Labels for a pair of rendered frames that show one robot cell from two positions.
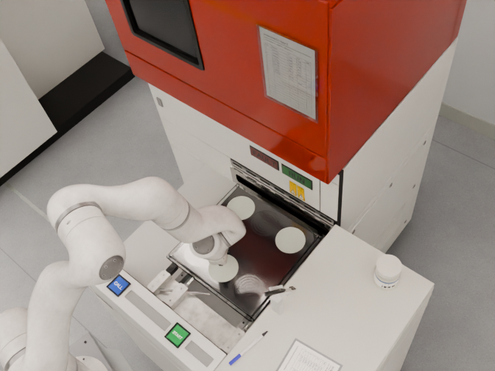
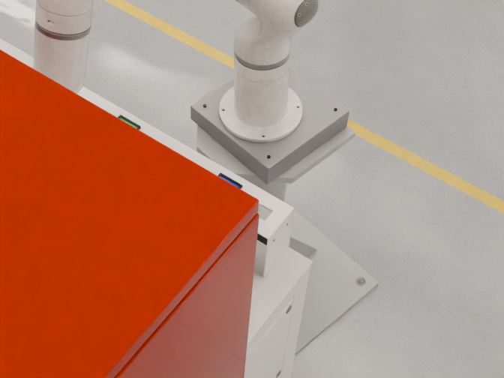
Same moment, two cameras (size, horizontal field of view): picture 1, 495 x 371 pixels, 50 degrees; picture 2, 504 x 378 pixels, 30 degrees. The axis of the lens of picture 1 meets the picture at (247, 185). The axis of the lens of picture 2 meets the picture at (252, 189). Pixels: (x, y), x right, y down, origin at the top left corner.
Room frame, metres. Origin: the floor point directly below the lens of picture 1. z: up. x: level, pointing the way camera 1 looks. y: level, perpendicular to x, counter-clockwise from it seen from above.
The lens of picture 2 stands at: (1.89, 0.16, 2.46)
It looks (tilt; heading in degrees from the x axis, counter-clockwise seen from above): 53 degrees down; 162
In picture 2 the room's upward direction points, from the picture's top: 5 degrees clockwise
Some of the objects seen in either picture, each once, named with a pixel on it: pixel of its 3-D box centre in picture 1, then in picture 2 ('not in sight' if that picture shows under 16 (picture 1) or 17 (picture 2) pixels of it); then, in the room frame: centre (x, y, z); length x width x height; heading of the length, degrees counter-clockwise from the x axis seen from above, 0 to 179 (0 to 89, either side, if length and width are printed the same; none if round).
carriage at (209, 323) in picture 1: (196, 313); not in sight; (0.69, 0.24, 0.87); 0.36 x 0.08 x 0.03; 41
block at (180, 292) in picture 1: (177, 296); not in sight; (0.75, 0.29, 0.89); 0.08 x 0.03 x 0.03; 131
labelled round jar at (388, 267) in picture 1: (387, 272); not in sight; (0.64, -0.35, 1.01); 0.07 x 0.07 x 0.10
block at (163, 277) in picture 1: (159, 282); not in sight; (0.81, 0.34, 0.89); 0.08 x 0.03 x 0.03; 131
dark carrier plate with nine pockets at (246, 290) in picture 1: (244, 246); not in sight; (0.88, 0.05, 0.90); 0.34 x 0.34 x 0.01; 41
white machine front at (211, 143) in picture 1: (239, 154); not in sight; (1.17, 0.01, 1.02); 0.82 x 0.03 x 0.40; 41
